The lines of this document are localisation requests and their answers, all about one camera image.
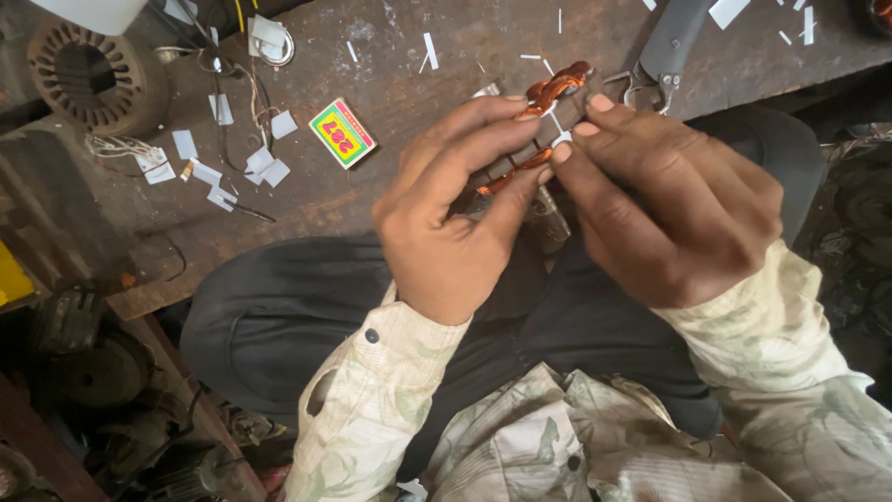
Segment person's right hand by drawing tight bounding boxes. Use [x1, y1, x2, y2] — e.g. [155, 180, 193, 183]
[551, 92, 785, 311]

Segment white plastic container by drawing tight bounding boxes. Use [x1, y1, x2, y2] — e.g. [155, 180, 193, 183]
[28, 0, 151, 36]

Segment round laminated steel stator core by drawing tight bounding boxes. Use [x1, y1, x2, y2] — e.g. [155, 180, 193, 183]
[26, 20, 170, 138]

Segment heap of dark motor parts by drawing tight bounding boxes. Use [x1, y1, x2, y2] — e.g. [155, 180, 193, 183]
[0, 286, 294, 502]

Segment motor armature with copper winding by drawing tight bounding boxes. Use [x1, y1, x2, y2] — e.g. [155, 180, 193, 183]
[476, 61, 595, 255]

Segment person's black trousers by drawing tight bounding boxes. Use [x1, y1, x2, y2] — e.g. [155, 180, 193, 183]
[180, 105, 830, 482]

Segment yellow and pink matchbox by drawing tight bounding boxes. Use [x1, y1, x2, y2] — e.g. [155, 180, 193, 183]
[308, 98, 378, 170]

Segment bundle of white wires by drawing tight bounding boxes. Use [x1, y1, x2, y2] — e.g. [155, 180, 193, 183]
[85, 134, 168, 170]

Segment black wires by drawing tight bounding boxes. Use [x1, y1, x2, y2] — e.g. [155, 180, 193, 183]
[150, 0, 278, 224]

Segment white insulation paper strip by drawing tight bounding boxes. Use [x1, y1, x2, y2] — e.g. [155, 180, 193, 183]
[547, 108, 574, 149]

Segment scattered white paper pieces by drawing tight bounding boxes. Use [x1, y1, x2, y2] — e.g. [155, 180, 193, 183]
[136, 91, 301, 213]

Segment person's pale patterned shirt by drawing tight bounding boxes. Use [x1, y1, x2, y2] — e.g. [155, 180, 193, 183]
[418, 363, 795, 502]

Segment grey handled scissors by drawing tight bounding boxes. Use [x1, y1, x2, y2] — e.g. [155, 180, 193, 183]
[603, 0, 717, 117]

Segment person's left hand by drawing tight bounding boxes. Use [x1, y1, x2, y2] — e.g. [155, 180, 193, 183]
[371, 95, 558, 327]

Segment heap of dark scrap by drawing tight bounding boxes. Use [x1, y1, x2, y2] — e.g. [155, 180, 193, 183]
[794, 122, 892, 412]

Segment yellow object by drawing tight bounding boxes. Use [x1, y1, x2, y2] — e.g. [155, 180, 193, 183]
[0, 240, 36, 308]

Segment copper coil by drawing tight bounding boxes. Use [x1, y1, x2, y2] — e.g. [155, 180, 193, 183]
[867, 0, 892, 36]

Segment scattered thin white paper slivers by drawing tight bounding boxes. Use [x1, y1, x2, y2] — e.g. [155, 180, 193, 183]
[345, 0, 818, 78]

